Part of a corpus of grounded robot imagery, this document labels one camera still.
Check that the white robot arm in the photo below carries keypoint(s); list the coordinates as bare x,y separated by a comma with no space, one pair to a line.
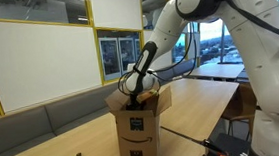
272,71

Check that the background wooden table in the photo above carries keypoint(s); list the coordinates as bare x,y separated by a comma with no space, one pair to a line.
217,71

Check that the wooden chair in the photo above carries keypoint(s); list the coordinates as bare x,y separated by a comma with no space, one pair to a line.
242,103

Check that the black flat case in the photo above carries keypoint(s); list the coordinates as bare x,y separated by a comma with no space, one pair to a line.
235,144

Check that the yellow framed poster window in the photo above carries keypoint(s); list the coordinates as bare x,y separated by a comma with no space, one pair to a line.
124,34

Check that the small narrow blue window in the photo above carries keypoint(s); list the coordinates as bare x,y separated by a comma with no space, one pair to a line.
177,48

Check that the yellow framed tall corner window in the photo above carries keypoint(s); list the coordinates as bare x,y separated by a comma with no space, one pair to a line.
147,10

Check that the large exterior window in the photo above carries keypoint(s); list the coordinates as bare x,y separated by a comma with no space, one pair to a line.
209,35

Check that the long grey bench sofa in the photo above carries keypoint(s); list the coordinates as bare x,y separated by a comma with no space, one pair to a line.
16,131

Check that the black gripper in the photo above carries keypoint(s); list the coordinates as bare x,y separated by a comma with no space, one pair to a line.
134,102

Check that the brown cardboard shipping box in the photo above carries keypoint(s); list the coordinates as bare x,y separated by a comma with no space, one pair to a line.
139,144

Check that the yellow framed wide transom window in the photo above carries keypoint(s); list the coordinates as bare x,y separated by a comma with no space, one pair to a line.
24,10

